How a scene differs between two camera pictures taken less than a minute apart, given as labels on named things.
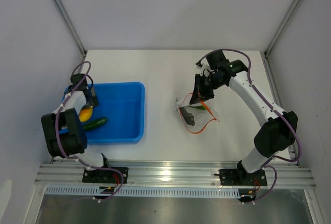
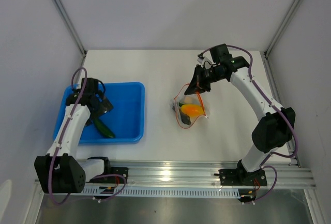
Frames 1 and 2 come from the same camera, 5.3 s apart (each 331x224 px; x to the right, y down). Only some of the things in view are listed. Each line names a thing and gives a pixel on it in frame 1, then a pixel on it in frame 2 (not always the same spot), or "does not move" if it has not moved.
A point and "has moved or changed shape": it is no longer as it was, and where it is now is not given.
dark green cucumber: (95, 124) -> (104, 130)
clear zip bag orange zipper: (195, 117) has moved or changed shape
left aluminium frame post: (59, 5) does not move
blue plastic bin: (123, 104) does not move
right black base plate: (236, 177) does not move
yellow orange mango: (85, 114) has moved or changed shape
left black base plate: (106, 176) does not move
